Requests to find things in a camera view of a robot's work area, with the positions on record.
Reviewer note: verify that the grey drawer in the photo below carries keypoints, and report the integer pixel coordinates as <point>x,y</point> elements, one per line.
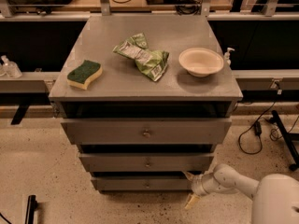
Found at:
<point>146,162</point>
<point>146,131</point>
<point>141,183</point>

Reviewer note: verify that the grey top drawer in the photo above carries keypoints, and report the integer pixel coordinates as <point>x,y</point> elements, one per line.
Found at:
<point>146,131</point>

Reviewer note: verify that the grey middle drawer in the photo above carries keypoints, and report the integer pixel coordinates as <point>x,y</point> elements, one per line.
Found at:
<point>146,162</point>

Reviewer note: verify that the clear sanitizer bottle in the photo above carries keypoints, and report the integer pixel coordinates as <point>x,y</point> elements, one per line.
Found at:
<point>11,68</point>

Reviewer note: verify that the green yellow sponge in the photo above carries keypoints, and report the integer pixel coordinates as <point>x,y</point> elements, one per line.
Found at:
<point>85,74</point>

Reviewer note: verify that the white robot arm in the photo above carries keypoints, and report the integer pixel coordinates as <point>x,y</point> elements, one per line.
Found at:
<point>275,198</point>

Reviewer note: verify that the green chip bag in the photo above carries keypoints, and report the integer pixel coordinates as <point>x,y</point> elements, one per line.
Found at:
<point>151,63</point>

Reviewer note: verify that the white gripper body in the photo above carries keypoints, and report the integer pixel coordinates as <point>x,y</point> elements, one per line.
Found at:
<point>197,186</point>

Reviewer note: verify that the black stand leg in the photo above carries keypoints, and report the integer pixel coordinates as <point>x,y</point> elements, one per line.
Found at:
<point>289,138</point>

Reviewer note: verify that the grey drawer cabinet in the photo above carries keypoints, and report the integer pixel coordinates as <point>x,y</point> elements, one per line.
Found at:
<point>122,92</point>

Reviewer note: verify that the black floor bar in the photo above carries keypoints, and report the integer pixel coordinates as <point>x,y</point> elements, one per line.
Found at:
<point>32,205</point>

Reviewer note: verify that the white bowl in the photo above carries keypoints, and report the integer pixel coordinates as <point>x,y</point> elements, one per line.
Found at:
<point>200,62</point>

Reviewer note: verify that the grey bottom drawer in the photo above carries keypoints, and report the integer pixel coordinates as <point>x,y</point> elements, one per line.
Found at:
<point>141,183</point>

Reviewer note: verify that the white pump bottle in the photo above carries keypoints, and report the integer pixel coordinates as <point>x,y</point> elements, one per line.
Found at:
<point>227,55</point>

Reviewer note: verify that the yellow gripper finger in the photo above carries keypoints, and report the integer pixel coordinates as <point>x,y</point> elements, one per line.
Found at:
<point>192,199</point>
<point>189,176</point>

